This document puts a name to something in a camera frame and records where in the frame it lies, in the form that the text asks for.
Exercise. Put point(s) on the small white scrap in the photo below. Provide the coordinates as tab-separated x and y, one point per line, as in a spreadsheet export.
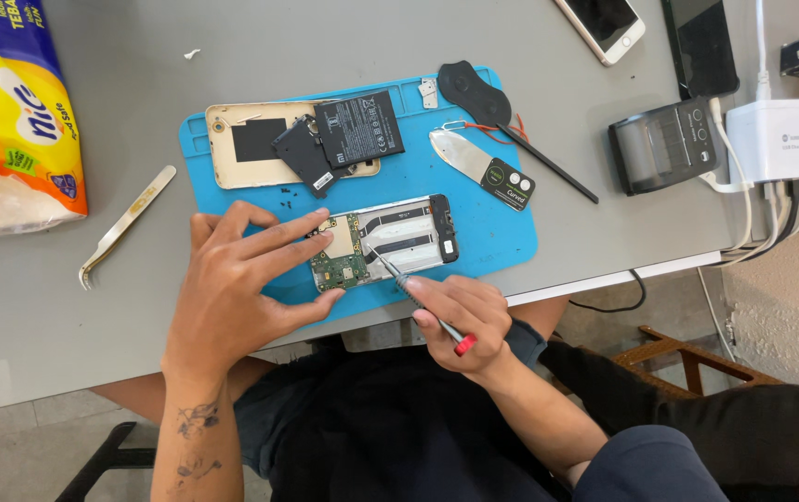
191	53

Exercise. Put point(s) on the white USB charger block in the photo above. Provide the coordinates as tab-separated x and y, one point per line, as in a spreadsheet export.
772	139

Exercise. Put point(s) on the small metal bracket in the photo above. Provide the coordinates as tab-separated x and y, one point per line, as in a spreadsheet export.
428	93

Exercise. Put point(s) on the red-capped precision screwdriver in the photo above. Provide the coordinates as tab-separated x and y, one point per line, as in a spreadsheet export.
406	287

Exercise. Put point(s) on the black smartphone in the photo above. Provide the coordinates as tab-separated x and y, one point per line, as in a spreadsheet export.
702	49

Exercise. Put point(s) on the brown wooden stool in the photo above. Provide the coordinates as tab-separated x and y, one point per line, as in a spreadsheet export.
692	362

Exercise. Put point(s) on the black oval pad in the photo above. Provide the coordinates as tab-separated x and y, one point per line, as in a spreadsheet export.
472	90

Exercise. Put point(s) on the white smartphone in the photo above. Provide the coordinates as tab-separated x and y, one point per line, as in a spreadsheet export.
605	24

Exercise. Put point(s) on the black plastic spudger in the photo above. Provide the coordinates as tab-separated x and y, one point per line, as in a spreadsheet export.
552	167

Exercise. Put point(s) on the metal curved tweezers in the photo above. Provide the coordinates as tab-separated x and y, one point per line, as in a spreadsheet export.
127	219

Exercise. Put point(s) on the black phone battery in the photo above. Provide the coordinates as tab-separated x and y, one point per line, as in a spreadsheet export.
361	129

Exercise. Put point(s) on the disassembled smartphone with circuit board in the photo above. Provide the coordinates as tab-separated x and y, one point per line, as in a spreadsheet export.
406	237

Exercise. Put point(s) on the person's left hand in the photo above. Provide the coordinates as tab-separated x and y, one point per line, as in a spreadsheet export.
221	300

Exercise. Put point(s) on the black plastic inner cover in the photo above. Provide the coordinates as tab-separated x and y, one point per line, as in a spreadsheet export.
301	157

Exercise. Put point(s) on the small black screws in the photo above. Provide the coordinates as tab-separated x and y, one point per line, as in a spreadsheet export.
288	199

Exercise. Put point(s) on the yellow tissue pack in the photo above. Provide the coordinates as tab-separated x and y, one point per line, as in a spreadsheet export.
9	118

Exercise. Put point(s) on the gold phone back cover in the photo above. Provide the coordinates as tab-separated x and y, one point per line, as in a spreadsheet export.
228	164

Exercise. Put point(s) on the black chair leg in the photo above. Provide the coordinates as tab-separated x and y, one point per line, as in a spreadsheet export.
103	460

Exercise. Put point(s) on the curved metal pry tool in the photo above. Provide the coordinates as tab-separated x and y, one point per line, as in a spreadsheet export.
469	160

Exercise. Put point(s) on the person's right hand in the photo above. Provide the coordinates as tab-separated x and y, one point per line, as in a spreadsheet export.
472	328

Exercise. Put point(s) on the grey thermal printer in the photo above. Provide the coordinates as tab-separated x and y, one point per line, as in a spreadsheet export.
661	146

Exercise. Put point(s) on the blue silicone repair mat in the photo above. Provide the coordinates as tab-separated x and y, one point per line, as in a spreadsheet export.
441	202

